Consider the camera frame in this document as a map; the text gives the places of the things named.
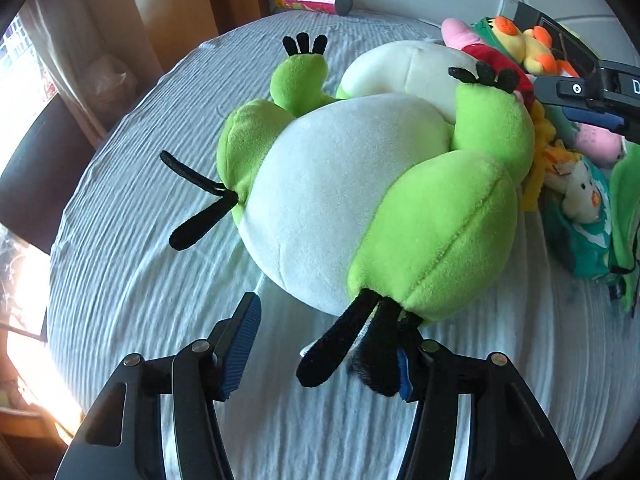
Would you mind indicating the yellow duck plush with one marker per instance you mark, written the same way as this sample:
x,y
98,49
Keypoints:
x,y
531,48

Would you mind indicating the red dress pig plush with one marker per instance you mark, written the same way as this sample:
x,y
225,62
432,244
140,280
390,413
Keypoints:
x,y
479,41

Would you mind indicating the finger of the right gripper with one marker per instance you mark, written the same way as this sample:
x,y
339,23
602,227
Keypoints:
x,y
606,120

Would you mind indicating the pink cylindrical can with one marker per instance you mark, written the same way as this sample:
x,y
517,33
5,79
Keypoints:
x,y
335,7

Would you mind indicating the white teddy bear plush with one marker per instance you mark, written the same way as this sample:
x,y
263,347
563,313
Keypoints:
x,y
581,199

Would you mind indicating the green plush backpack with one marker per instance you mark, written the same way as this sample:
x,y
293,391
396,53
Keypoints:
x,y
624,195

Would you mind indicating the teal shirt pig plush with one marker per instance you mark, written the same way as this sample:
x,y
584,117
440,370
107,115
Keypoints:
x,y
600,145

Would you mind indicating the green wet wipes pack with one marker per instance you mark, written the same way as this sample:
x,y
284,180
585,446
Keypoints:
x,y
583,249

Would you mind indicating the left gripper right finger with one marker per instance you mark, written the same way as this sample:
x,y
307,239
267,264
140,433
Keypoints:
x,y
432,377

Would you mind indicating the orange plush toy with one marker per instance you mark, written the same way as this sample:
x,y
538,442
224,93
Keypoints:
x,y
566,69

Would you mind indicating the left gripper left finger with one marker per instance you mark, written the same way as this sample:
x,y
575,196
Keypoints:
x,y
205,372

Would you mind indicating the large green frog plush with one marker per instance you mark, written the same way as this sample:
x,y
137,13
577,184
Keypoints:
x,y
391,203

